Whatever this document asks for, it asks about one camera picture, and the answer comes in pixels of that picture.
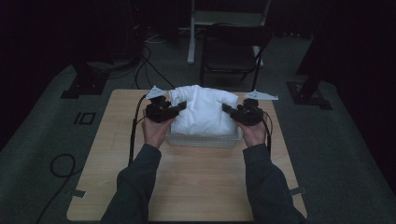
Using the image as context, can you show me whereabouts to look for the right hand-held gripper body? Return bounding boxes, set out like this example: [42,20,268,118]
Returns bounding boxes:
[235,90,279,127]

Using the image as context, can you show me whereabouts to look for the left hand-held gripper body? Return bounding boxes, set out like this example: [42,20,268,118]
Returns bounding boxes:
[145,85,176,124]

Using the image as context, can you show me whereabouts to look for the white cloth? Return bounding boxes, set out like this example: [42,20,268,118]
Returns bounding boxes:
[168,84,240,137]

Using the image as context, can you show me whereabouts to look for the white plastic basket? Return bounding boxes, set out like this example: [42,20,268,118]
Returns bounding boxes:
[165,123,244,149]

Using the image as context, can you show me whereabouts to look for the person's right hand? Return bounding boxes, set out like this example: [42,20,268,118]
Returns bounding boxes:
[238,119,269,148]

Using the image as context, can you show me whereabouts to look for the person's left hand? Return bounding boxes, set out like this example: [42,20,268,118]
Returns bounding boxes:
[141,116,175,150]

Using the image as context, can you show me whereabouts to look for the black folding chair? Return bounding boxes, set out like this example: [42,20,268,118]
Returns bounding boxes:
[199,22,275,93]

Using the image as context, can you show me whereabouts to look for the black stand base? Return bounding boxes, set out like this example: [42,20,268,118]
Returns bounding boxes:
[60,60,110,100]
[286,0,333,111]

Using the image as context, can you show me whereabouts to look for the left hand-held gripper cable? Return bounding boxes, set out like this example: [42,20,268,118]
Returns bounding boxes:
[127,94,148,166]

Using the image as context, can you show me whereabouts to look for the black floor cables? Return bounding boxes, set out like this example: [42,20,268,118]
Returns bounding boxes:
[132,45,177,91]

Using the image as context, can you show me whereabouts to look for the white desk frame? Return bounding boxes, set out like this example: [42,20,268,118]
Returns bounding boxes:
[187,0,273,68]

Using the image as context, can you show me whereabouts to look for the white floor cable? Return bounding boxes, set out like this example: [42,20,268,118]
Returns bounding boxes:
[144,27,191,45]

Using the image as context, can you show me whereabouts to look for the black looped floor cable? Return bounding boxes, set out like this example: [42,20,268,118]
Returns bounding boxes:
[35,152,84,224]

